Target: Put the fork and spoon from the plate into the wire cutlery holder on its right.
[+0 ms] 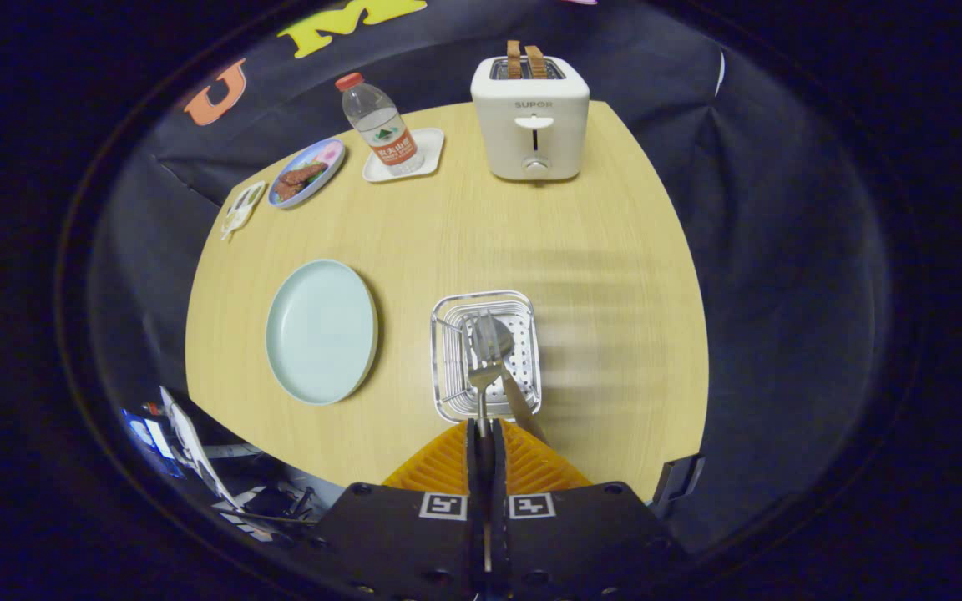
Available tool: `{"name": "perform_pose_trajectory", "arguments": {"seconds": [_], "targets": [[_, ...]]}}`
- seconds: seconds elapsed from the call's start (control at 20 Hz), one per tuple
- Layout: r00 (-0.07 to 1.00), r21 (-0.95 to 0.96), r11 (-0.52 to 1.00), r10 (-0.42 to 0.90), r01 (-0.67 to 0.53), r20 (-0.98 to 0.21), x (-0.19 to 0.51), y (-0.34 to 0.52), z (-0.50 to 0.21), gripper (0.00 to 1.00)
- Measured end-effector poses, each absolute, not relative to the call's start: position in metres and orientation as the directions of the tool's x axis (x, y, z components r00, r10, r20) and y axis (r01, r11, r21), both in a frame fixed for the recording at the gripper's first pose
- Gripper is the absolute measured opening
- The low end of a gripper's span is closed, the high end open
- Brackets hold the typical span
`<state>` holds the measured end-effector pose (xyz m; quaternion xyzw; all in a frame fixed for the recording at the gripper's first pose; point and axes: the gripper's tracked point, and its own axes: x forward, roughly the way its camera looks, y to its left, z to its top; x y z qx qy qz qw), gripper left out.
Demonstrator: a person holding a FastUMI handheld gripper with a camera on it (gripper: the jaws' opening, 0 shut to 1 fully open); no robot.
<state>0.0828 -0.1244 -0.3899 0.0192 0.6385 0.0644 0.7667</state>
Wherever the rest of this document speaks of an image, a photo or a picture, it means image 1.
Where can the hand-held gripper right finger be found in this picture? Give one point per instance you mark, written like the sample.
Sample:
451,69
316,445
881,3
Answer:
500,534

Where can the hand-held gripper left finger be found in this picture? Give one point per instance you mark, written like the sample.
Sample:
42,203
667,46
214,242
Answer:
473,534

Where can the black table clamp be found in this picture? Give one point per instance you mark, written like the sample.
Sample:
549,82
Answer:
680,480

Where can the pale green plate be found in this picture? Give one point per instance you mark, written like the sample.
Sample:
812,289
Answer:
322,334

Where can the white board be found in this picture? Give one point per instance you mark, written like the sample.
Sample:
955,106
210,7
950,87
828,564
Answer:
189,442

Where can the blue lit device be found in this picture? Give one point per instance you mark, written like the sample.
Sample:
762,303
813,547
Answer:
143,434

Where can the white square coaster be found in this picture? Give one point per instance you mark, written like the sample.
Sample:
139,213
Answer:
431,146

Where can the white toaster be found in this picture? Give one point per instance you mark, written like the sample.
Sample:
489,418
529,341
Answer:
502,142

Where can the small white sauce dish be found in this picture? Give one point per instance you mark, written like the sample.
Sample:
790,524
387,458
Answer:
243,209

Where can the black backdrop cloth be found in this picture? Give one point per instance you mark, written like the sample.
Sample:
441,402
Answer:
782,250

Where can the blue plate with food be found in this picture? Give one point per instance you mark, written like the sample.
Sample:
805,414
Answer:
326,154

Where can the clear water bottle red cap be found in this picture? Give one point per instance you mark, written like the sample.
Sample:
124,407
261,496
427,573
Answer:
381,125

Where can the toasted bread slice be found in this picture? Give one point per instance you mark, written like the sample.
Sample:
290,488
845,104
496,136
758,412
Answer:
513,60
536,63

